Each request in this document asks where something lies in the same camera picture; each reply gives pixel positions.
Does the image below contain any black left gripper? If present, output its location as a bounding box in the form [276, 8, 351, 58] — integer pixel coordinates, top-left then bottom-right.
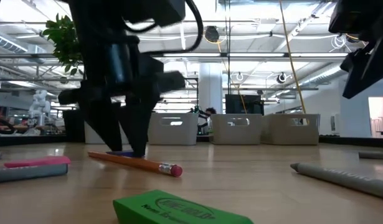
[59, 37, 186, 158]

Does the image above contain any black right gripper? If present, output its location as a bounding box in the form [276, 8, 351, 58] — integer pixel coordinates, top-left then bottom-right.
[328, 0, 383, 100]

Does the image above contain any blue eraser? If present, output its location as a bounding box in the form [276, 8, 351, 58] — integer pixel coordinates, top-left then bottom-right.
[105, 150, 139, 158]

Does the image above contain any orange pencil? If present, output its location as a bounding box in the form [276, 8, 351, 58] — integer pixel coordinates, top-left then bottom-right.
[87, 150, 184, 179]

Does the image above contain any pink eraser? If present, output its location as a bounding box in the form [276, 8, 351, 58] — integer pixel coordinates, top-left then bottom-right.
[3, 156, 72, 169]

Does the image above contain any grey marker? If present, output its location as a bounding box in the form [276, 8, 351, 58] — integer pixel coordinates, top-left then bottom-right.
[0, 163, 69, 185]

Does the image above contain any green eraser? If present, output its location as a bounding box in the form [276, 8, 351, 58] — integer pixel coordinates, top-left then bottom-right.
[112, 189, 254, 224]

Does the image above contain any light grey plastic bin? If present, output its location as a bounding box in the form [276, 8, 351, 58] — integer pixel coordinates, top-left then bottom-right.
[261, 113, 321, 146]
[211, 113, 263, 146]
[147, 112, 199, 146]
[84, 123, 130, 145]

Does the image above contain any white humanoid robot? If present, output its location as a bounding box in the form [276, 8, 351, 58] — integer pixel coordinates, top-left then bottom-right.
[27, 89, 52, 128]

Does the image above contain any person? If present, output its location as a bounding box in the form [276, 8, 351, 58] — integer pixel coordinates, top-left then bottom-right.
[196, 107, 217, 135]

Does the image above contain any potted green plant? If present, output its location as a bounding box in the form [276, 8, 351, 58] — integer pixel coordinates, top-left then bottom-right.
[42, 13, 86, 144]

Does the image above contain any white wall dispenser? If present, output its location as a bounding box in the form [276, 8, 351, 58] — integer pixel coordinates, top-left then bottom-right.
[329, 113, 341, 135]

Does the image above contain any black aluminium rig frame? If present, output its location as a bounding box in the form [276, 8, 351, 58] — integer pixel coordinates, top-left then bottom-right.
[0, 134, 383, 147]

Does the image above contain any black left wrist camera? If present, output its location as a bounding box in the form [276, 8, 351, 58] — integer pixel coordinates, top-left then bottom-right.
[128, 0, 186, 28]

